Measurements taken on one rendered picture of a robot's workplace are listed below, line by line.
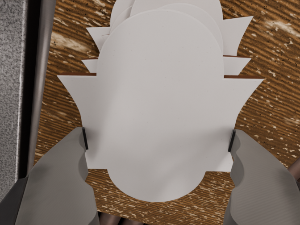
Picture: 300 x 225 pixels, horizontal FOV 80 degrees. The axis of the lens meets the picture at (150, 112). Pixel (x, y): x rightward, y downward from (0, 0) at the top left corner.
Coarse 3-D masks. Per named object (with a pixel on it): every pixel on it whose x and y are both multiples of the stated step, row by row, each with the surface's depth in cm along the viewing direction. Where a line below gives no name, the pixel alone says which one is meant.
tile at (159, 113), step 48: (144, 48) 10; (192, 48) 10; (96, 96) 11; (144, 96) 11; (192, 96) 11; (240, 96) 11; (96, 144) 13; (144, 144) 13; (192, 144) 13; (144, 192) 15
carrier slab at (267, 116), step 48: (96, 0) 17; (240, 0) 17; (288, 0) 17; (96, 48) 19; (240, 48) 19; (288, 48) 19; (48, 96) 22; (288, 96) 21; (48, 144) 25; (288, 144) 24; (96, 192) 29; (192, 192) 29
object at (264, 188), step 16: (240, 144) 10; (256, 144) 10; (240, 160) 9; (256, 160) 9; (272, 160) 9; (240, 176) 9; (256, 176) 8; (272, 176) 8; (288, 176) 8; (240, 192) 7; (256, 192) 7; (272, 192) 7; (288, 192) 7; (240, 208) 7; (256, 208) 7; (272, 208) 7; (288, 208) 7; (224, 224) 7; (240, 224) 6; (256, 224) 6; (272, 224) 6; (288, 224) 6
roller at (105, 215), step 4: (100, 216) 37; (104, 216) 35; (108, 216) 35; (112, 216) 35; (116, 216) 35; (100, 220) 37; (104, 220) 36; (108, 220) 35; (112, 220) 35; (116, 220) 36; (100, 224) 37; (104, 224) 36; (108, 224) 36; (112, 224) 36; (116, 224) 37
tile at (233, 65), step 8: (160, 8) 13; (168, 8) 13; (176, 8) 13; (184, 8) 13; (192, 8) 13; (200, 8) 13; (192, 16) 13; (200, 16) 13; (208, 16) 13; (208, 24) 14; (216, 24) 14; (216, 32) 14; (216, 40) 14; (224, 56) 15; (232, 56) 15; (240, 56) 15; (224, 64) 15; (232, 64) 15; (240, 64) 15; (224, 72) 15; (232, 72) 15
